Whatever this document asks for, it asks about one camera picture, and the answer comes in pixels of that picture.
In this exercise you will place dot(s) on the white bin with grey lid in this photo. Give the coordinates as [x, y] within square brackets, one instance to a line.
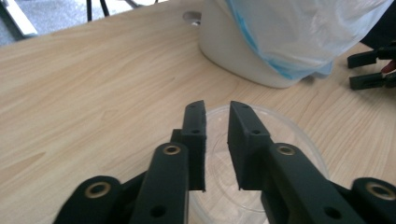
[224, 46]

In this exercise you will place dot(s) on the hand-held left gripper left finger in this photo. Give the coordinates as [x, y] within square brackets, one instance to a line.
[174, 174]

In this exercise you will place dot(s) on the translucent white bin bag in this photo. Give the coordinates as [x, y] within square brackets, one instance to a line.
[299, 31]

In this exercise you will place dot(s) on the white desk leg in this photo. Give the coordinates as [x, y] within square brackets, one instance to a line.
[18, 18]

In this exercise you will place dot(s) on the black folding chair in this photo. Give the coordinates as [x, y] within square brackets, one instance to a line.
[99, 7]

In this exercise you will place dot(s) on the clear round plastic bowl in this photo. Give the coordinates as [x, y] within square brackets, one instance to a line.
[289, 130]

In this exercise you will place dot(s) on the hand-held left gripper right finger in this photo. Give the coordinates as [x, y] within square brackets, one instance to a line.
[280, 174]

